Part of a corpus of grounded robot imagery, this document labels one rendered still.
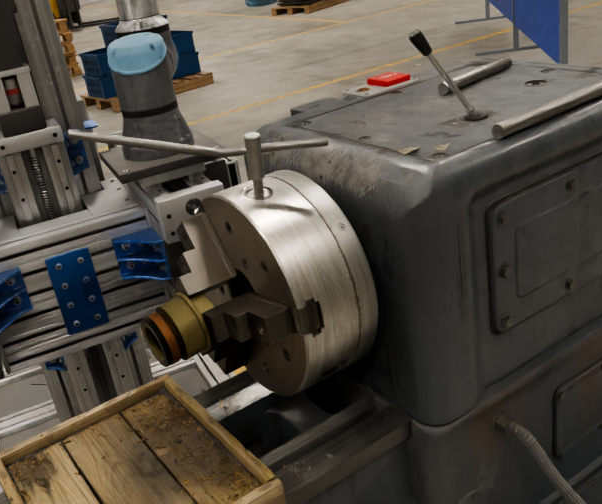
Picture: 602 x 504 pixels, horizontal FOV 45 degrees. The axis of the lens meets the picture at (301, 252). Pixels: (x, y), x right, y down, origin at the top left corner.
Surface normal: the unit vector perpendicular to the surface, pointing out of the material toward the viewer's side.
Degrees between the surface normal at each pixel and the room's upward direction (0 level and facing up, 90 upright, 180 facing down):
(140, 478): 0
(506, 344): 89
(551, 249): 90
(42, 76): 90
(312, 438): 57
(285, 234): 40
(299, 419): 0
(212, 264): 53
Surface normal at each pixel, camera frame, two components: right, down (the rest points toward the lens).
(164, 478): -0.14, -0.90
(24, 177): 0.42, 0.33
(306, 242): 0.32, -0.41
